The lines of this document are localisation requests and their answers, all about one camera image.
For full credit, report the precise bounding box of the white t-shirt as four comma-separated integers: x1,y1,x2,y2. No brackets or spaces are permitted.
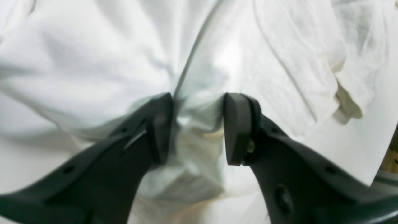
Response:
1,0,397,224

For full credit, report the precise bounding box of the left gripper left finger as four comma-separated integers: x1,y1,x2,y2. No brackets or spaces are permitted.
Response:
0,93,174,224

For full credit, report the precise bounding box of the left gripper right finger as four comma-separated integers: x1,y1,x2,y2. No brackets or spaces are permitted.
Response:
223,93,398,224

